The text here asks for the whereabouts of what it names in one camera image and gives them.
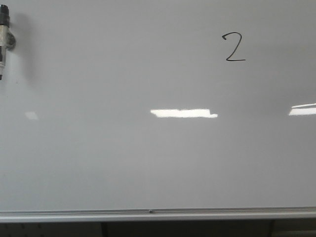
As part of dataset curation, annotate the aluminium whiteboard marker tray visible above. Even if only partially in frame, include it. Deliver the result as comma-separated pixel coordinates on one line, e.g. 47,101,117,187
0,207,316,223

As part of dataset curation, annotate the white taped whiteboard marker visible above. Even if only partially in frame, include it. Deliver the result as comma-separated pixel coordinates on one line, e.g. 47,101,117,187
0,4,16,79

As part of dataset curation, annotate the large white whiteboard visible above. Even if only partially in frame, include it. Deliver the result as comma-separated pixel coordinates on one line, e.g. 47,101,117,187
0,0,316,211

